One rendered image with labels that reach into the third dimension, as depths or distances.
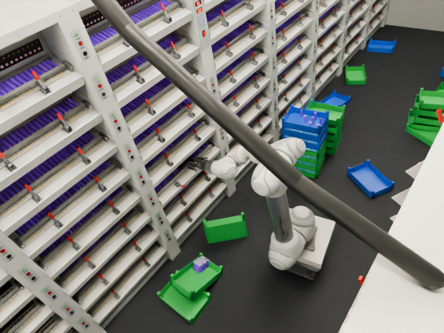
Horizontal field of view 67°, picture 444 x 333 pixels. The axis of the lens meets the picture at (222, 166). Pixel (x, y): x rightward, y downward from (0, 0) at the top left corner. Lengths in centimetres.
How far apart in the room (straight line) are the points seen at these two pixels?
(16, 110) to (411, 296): 137
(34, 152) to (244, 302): 151
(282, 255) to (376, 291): 147
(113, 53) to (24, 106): 44
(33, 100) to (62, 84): 13
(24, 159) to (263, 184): 98
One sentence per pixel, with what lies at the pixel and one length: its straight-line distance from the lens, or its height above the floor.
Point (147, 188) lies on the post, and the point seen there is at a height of 74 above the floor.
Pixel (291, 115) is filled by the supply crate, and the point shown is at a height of 48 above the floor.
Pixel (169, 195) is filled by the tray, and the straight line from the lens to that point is 219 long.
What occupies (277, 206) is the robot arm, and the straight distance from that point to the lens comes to 162.
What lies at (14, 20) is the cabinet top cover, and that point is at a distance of 153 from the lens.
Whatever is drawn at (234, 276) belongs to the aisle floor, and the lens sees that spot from 240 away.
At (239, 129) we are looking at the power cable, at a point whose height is 186.
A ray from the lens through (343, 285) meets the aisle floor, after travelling 238.
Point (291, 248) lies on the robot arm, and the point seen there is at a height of 52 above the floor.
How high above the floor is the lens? 211
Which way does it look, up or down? 44 degrees down
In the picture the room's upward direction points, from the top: 12 degrees counter-clockwise
